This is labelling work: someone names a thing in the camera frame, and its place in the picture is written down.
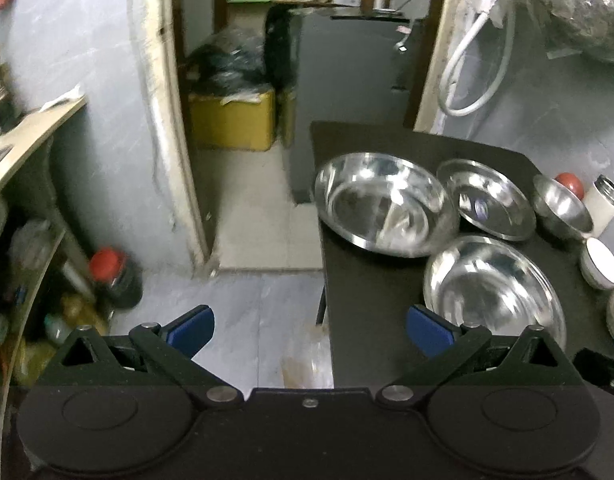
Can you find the steel plate with sticker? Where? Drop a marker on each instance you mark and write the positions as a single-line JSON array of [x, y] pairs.
[[487, 199]]

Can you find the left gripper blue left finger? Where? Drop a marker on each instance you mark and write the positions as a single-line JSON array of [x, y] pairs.
[[169, 350]]

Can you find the white thermos jar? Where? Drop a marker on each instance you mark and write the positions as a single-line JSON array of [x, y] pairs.
[[599, 201]]

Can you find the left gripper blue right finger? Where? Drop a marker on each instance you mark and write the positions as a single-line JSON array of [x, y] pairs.
[[448, 349]]

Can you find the wooden shelf board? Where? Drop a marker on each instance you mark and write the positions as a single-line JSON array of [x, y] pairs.
[[20, 143]]

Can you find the red round ball lid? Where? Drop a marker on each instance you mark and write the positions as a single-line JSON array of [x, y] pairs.
[[572, 183]]

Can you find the large deep steel bowl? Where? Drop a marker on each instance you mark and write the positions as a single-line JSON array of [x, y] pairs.
[[385, 204]]

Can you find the wide steel plate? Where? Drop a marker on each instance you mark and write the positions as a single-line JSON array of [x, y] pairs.
[[476, 280]]

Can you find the white ceramic bowl red rim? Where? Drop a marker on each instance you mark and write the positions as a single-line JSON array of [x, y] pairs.
[[597, 264]]

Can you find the dark grey cabinet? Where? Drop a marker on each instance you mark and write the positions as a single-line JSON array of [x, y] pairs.
[[334, 64]]

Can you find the black plastic bag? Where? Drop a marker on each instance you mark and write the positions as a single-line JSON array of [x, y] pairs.
[[229, 62]]

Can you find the red capped bottle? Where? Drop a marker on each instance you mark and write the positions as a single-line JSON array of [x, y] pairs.
[[118, 275]]

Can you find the yellow box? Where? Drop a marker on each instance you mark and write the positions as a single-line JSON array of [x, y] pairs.
[[244, 121]]

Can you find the small round steel bowl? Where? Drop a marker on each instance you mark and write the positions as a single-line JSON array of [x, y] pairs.
[[561, 212]]

